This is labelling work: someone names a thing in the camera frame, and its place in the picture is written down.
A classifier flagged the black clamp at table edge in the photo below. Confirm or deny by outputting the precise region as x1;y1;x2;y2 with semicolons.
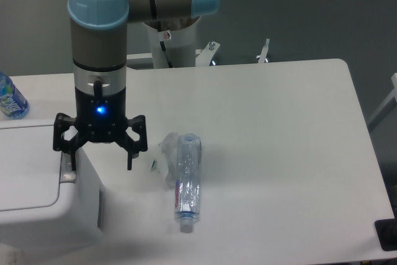
375;218;396;251

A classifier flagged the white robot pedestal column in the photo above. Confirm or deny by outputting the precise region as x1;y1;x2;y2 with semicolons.
143;17;201;69

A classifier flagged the white pedestal base frame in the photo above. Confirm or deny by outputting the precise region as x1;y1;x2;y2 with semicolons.
127;38;270;70

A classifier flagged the black cable on pedestal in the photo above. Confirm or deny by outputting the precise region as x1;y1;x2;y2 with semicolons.
157;21;174;69

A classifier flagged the clear crushed plastic bottle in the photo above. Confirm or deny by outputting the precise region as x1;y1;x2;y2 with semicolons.
174;133;202;233

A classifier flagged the blue labelled drink bottle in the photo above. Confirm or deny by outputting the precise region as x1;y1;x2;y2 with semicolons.
1;72;30;120

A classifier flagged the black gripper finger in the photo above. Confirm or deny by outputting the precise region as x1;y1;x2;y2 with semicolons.
116;114;147;171
51;112;92;172

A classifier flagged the white trash can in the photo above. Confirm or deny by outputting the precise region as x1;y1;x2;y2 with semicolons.
1;119;104;249

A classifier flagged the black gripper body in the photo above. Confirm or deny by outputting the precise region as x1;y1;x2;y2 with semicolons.
74;66;127;143

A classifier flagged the white frame at right edge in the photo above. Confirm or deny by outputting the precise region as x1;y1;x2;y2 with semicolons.
367;73;396;133

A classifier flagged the crumpled white tissue paper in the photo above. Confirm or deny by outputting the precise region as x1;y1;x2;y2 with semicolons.
150;132;179;189

